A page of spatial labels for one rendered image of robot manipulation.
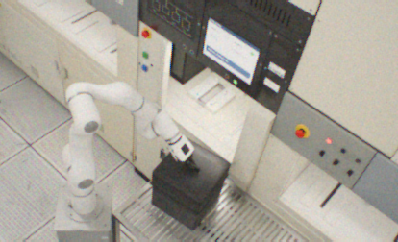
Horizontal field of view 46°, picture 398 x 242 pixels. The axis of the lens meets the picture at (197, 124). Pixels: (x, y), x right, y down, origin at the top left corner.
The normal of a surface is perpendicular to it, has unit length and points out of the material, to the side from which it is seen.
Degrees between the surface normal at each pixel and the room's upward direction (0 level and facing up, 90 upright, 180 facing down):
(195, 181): 0
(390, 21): 90
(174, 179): 0
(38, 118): 0
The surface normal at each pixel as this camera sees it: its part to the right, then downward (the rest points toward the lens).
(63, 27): 0.12, -0.63
